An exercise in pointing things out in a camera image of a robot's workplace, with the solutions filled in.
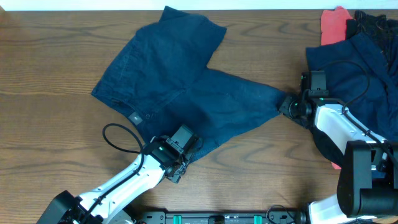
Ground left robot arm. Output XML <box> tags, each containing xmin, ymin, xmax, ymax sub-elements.
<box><xmin>37</xmin><ymin>137</ymin><xmax>198</xmax><ymax>224</ymax></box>

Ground black knit garment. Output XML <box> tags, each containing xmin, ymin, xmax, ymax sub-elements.
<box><xmin>346</xmin><ymin>11</ymin><xmax>397</xmax><ymax>65</ymax></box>

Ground dark blue garment in pile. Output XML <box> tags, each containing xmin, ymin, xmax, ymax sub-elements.
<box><xmin>306</xmin><ymin>33</ymin><xmax>397</xmax><ymax>141</ymax></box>

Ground red garment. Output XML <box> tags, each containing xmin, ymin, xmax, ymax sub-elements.
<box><xmin>320</xmin><ymin>6</ymin><xmax>352</xmax><ymax>45</ymax></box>

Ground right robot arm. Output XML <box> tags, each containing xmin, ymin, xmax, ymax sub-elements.
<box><xmin>279</xmin><ymin>94</ymin><xmax>397</xmax><ymax>223</ymax></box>

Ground dark blue denim shorts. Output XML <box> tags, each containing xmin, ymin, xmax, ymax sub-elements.
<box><xmin>92</xmin><ymin>7</ymin><xmax>285</xmax><ymax>161</ymax></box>

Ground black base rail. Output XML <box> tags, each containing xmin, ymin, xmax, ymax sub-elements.
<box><xmin>136</xmin><ymin>208</ymin><xmax>310</xmax><ymax>224</ymax></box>

